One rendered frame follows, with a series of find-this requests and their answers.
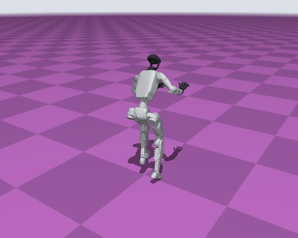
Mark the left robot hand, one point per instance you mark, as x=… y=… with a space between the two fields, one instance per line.
x=160 y=85

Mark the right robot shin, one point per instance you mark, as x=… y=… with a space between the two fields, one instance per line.
x=158 y=154

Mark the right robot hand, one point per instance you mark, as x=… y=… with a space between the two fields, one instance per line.
x=183 y=86

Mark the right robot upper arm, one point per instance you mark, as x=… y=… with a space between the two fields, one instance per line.
x=162 y=77

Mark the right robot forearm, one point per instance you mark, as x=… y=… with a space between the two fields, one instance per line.
x=179 y=91

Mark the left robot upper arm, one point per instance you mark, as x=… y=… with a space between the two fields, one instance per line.
x=134 y=84

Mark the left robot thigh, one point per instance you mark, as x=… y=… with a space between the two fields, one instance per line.
x=130 y=115

